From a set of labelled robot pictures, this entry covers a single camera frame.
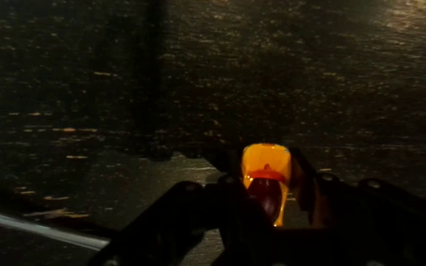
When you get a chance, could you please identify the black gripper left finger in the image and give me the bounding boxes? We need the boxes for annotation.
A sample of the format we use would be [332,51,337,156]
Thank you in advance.
[91,143,273,266]

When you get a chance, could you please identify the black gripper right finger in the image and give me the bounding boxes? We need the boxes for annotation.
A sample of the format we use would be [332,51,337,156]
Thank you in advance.
[285,147,426,266]

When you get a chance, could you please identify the small orange toy car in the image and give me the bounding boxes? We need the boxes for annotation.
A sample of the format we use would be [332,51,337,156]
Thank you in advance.
[239,143,292,230]

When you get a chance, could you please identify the metal spoon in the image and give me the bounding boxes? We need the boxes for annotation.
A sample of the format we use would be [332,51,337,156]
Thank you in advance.
[0,206,110,253]

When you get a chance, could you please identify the black coffee table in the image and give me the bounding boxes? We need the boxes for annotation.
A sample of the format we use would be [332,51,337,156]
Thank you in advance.
[0,0,426,266]

